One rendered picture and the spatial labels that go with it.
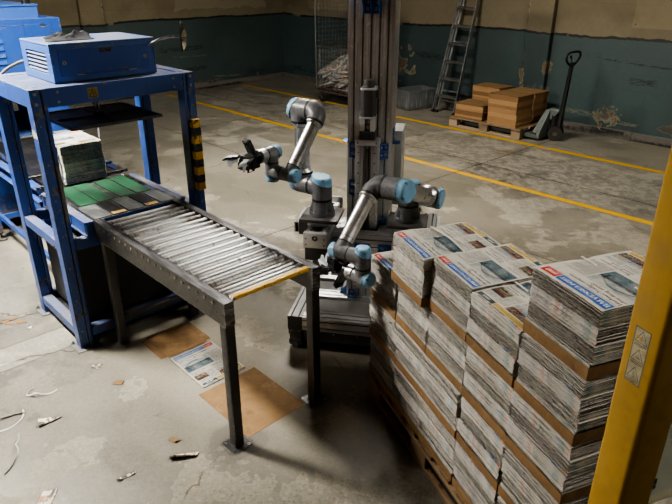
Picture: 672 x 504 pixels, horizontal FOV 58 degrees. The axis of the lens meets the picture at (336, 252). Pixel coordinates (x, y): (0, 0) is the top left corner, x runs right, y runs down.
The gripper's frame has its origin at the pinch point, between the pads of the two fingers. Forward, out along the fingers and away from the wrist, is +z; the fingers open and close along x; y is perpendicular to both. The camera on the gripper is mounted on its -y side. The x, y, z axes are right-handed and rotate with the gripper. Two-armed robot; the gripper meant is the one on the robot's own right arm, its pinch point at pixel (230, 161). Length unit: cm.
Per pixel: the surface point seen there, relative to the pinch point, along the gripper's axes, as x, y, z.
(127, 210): 80, 55, 5
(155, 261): 11, 46, 40
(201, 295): -31, 42, 47
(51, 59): 107, -30, 26
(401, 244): -99, 6, -2
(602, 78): -5, 49, -704
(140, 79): 86, -19, -14
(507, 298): -155, -3, 20
